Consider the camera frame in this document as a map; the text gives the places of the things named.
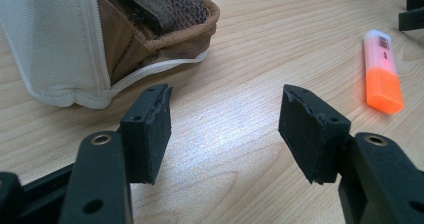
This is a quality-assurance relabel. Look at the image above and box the white and brown pencil case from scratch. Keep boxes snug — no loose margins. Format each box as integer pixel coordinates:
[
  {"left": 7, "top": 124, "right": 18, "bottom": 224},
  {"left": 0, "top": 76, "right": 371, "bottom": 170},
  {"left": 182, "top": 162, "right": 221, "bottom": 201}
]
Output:
[{"left": 0, "top": 0, "right": 221, "bottom": 110}]

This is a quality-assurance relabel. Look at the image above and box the orange highlighter pen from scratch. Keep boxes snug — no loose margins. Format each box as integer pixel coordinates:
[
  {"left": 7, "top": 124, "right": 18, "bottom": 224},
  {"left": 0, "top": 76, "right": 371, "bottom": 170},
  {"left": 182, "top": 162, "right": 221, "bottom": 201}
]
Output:
[{"left": 363, "top": 29, "right": 405, "bottom": 115}]

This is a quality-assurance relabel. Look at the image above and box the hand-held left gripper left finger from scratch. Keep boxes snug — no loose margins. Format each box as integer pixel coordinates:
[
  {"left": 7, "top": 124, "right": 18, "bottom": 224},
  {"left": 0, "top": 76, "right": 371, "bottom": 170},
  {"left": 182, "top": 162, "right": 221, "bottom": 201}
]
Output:
[{"left": 58, "top": 83, "right": 173, "bottom": 224}]

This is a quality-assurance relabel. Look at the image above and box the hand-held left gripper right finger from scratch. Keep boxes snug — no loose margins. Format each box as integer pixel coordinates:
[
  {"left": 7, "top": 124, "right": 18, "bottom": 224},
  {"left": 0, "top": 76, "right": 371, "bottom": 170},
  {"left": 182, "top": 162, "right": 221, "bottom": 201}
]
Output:
[{"left": 278, "top": 84, "right": 424, "bottom": 224}]

